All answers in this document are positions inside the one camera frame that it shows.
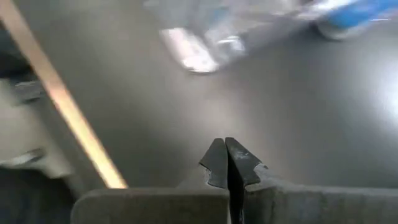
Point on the clear plastic storage bin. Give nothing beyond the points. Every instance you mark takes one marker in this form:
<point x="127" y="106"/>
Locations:
<point x="199" y="59"/>

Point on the white blue Spindrift can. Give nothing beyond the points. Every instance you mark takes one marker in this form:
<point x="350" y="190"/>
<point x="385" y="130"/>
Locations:
<point x="357" y="15"/>

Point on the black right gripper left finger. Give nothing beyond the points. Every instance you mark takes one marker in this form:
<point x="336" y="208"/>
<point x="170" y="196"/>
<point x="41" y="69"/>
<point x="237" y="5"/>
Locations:
<point x="214" y="165"/>

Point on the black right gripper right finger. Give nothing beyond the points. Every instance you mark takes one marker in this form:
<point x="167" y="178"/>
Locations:
<point x="245" y="168"/>

